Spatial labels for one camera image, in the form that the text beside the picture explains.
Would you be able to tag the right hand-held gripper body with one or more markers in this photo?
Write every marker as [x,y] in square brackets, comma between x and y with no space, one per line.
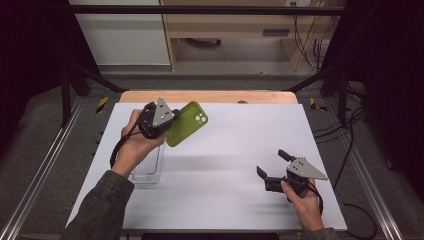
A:
[305,169]

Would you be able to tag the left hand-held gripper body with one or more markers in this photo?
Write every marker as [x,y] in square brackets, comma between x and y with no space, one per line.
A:
[161,115]

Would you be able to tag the green phone case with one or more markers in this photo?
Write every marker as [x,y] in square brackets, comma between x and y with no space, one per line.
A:
[186,125]

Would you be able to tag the person's right hand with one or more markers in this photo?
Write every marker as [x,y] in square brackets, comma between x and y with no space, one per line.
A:
[305,210]

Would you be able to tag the person's left hand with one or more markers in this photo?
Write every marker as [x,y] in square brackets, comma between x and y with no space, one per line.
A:
[136,150]

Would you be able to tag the white table sheet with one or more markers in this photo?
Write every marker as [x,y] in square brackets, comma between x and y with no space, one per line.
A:
[226,200]

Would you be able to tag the yellow black tape mark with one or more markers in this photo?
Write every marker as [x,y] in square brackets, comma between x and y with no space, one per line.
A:
[314,104]

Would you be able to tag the white cabinet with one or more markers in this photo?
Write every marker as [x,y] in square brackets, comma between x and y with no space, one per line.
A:
[123,36]

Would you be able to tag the wooden desk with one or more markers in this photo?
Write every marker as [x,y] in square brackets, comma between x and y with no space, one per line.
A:
[230,23]

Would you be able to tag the black curtain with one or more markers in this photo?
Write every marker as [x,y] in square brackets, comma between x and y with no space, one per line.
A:
[30,60]
[393,83]

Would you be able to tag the aluminium rail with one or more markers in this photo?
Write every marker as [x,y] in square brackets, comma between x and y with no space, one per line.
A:
[370,186]
[43,166]

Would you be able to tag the black metal frame stand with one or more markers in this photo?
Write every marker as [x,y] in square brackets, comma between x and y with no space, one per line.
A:
[66,96]
[342,96]

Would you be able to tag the black horizontal frame bar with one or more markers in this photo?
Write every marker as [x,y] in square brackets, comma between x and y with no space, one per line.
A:
[200,10]

